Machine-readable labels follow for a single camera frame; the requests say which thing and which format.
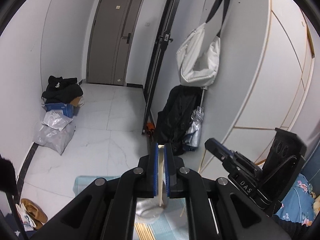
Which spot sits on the black hanging garment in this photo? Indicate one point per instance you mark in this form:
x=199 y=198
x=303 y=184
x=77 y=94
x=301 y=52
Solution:
x=175 y=115

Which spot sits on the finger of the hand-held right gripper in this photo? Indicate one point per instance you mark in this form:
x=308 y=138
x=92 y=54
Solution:
x=220 y=151

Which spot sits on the brown cardboard piece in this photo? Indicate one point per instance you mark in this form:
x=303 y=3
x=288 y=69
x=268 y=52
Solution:
x=77 y=102

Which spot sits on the teal checkered tablecloth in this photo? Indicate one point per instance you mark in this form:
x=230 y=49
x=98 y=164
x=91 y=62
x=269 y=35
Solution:
x=83 y=183

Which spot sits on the brown shoes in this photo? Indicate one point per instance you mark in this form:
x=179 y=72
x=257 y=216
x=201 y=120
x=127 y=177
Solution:
x=35 y=211

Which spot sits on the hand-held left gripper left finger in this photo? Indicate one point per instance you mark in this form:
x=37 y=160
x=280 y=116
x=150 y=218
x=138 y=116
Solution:
x=155 y=165

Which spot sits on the white plastic parcel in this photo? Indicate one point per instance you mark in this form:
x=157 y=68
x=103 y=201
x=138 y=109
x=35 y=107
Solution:
x=56 y=119

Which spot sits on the black fuzzy object on pole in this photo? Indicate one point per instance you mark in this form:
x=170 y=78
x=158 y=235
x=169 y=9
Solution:
x=7 y=175

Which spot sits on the white wardrobe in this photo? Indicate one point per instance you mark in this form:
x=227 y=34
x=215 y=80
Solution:
x=250 y=80

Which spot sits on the wooden chopstick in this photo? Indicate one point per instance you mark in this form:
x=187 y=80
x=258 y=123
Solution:
x=142 y=233
x=146 y=233
x=150 y=234
x=160 y=175
x=137 y=233

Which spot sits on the blue floral blanket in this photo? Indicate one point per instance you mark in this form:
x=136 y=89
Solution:
x=297 y=200

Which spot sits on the silver folded umbrella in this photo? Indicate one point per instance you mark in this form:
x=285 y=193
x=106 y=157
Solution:
x=196 y=127

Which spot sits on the black clothes pile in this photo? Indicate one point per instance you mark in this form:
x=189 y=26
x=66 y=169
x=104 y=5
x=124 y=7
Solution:
x=62 y=88

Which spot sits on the black framed door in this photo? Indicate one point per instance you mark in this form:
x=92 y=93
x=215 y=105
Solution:
x=160 y=55

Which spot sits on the white tote bag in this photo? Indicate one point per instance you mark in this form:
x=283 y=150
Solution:
x=200 y=62

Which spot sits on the small orange object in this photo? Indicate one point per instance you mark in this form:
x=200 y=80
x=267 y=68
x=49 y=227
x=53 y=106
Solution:
x=150 y=128

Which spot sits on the white printed plastic bag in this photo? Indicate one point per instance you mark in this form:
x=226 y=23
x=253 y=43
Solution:
x=23 y=216

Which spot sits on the dark cloth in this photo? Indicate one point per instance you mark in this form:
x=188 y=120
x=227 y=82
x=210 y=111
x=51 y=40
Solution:
x=297 y=230

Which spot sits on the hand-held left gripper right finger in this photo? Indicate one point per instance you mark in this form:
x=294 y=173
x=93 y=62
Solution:
x=168 y=170

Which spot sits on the grey room door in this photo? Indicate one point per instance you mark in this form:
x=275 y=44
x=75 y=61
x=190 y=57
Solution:
x=110 y=42

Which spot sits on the blue cardboard box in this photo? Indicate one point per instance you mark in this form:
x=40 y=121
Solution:
x=60 y=108

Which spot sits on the grey plastic parcel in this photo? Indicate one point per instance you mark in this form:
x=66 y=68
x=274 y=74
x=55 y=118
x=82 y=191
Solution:
x=53 y=138

